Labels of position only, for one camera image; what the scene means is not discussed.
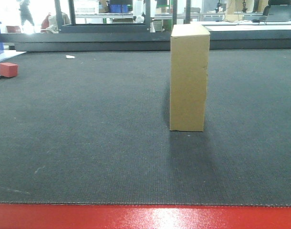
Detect dark metal frame table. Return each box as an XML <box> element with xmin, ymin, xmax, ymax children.
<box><xmin>54</xmin><ymin>0</ymin><xmax>192</xmax><ymax>34</ymax></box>

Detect dark grey conveyor belt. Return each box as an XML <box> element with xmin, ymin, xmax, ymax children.
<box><xmin>0</xmin><ymin>49</ymin><xmax>291</xmax><ymax>206</ymax></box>

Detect open grey laptop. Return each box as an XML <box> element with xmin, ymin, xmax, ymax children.
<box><xmin>259</xmin><ymin>5</ymin><xmax>291</xmax><ymax>22</ymax></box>

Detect red conveyor front edge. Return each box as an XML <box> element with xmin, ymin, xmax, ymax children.
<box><xmin>0</xmin><ymin>204</ymin><xmax>291</xmax><ymax>229</ymax></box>

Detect small red box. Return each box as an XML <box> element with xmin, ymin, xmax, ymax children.
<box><xmin>0</xmin><ymin>62</ymin><xmax>19</xmax><ymax>78</ymax></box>

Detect tall brown cardboard box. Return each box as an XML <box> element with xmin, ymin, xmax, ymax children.
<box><xmin>169</xmin><ymin>23</ymin><xmax>210</xmax><ymax>132</ymax></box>

